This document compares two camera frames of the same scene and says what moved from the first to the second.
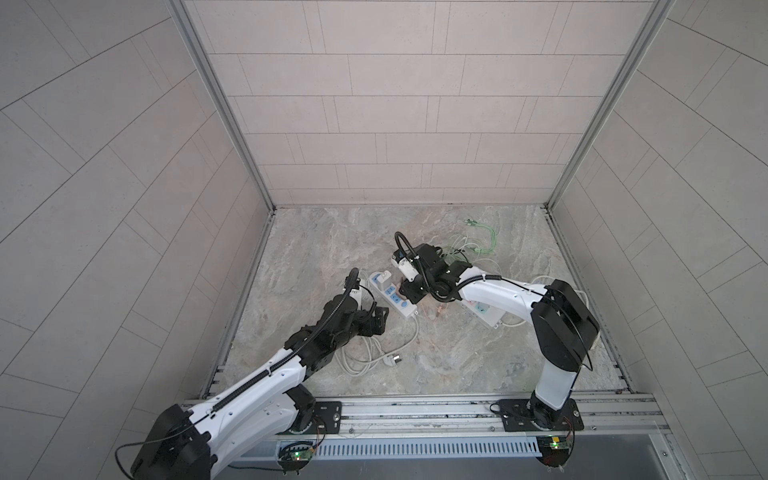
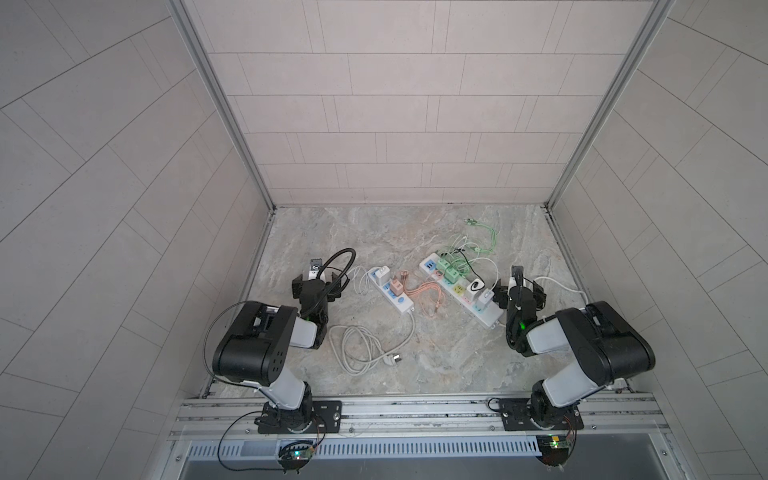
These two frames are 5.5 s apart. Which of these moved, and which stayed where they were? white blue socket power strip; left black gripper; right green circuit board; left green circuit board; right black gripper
Moved: left black gripper; right black gripper
Stayed: left green circuit board; white blue socket power strip; right green circuit board
